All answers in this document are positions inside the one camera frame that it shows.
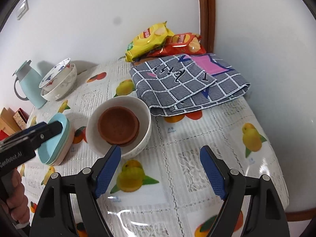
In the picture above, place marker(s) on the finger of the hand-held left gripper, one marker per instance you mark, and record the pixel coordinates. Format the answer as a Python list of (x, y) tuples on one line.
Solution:
[(50, 130), (34, 127)]

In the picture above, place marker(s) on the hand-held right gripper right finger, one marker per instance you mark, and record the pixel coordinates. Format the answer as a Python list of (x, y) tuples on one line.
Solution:
[(213, 172)]

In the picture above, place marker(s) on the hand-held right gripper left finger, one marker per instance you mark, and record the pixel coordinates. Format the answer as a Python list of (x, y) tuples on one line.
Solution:
[(108, 170)]

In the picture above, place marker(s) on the blue square plate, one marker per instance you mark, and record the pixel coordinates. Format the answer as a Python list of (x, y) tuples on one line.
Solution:
[(49, 148)]

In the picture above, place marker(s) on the green square plate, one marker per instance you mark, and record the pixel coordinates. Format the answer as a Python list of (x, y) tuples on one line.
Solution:
[(61, 150)]

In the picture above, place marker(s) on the pink square plate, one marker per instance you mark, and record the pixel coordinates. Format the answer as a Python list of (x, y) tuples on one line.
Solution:
[(64, 151)]

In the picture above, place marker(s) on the small brown bowl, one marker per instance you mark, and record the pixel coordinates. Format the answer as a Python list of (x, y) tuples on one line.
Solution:
[(138, 133), (118, 124)]

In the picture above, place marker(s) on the white round bowl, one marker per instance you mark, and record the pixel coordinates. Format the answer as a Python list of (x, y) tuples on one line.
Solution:
[(146, 126)]

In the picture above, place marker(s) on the person's left hand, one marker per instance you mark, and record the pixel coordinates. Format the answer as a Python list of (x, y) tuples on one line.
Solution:
[(21, 202)]

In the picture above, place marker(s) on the patterned brown box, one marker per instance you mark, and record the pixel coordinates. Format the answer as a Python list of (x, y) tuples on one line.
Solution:
[(20, 118)]

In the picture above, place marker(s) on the red paper bag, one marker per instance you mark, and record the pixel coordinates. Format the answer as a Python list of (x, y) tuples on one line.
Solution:
[(2, 134)]

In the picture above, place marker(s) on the large white floral bowl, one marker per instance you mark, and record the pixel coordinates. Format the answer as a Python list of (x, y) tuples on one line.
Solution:
[(61, 91)]

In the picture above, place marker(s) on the fruit print tablecloth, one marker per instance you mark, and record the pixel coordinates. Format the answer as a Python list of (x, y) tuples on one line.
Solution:
[(187, 138)]

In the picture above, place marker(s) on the light blue thermos jug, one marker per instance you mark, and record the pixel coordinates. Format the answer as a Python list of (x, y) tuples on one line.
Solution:
[(30, 84)]

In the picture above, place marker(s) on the blue patterned white bowl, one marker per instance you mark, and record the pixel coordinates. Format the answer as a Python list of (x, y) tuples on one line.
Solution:
[(54, 72)]

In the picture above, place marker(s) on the plain white ceramic bowl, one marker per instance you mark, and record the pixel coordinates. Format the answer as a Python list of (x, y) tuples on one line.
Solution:
[(67, 71)]

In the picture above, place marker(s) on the grey checked cloth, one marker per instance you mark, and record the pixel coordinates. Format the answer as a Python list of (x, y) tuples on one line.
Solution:
[(177, 86)]

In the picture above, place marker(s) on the brown wooden baseboard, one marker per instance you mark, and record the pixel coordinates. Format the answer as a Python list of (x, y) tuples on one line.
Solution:
[(298, 216)]

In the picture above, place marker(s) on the red snack bag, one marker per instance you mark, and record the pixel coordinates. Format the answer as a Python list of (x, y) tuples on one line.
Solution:
[(182, 44)]

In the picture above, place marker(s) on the yellow snack bag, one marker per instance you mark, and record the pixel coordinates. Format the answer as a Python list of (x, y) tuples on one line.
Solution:
[(148, 40)]

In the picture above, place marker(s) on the white wall light switch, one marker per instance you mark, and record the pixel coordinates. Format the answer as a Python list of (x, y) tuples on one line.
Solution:
[(23, 9)]

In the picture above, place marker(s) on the brown wooden door frame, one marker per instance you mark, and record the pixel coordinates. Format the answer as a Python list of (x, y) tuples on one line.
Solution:
[(206, 17)]

